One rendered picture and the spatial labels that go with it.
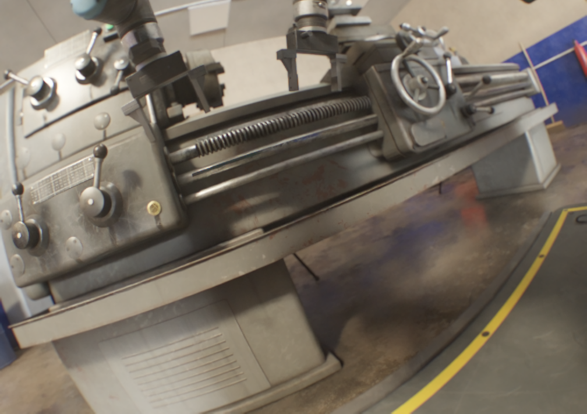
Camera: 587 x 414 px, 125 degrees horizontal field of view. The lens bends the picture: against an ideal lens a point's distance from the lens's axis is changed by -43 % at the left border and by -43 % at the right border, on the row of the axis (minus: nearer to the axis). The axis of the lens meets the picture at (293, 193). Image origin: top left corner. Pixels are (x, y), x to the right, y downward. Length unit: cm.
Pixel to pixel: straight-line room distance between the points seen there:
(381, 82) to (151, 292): 81
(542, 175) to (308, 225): 166
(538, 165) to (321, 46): 159
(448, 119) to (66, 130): 121
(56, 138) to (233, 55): 425
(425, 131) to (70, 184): 95
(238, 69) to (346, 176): 406
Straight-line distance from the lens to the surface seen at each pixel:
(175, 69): 59
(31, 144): 98
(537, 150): 198
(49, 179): 73
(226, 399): 84
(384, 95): 83
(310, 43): 69
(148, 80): 60
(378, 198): 70
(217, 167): 68
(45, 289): 95
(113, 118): 84
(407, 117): 84
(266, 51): 505
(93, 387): 93
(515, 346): 28
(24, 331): 85
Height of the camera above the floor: 51
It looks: 1 degrees up
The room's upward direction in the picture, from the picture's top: 21 degrees counter-clockwise
